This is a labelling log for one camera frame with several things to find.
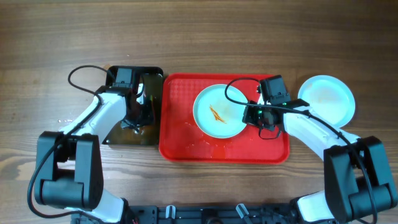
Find white plate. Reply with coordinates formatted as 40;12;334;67
193;84;248;139
297;75;356;124
329;103;356;128

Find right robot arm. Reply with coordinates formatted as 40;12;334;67
243;75;397;223

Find right black cable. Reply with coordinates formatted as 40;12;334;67
223;77;379;224

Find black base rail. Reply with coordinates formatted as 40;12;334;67
130;203;299;224

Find black water tray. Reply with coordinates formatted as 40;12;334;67
103;65;164;146

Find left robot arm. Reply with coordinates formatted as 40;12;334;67
27;65;164;223

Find green sponge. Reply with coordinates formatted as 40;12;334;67
149;95;155;120

